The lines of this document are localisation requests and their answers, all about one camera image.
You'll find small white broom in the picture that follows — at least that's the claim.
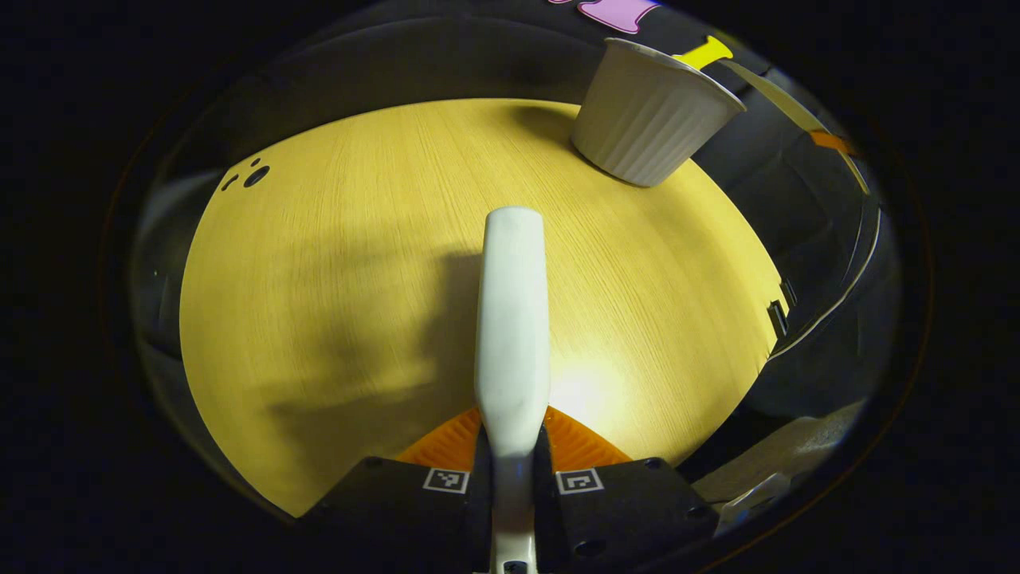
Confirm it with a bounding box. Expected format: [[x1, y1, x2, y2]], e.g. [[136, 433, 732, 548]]
[[473, 206, 552, 574]]

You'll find white ribbed garbage bin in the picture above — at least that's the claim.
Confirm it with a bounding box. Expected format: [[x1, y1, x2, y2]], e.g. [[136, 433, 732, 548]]
[[571, 37, 748, 188]]

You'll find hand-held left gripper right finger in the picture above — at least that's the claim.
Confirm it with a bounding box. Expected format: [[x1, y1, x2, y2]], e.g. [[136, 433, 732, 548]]
[[532, 405, 720, 573]]

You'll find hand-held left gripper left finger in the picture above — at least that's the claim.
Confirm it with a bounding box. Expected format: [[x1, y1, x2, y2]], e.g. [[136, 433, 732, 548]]
[[299, 407, 493, 574]]

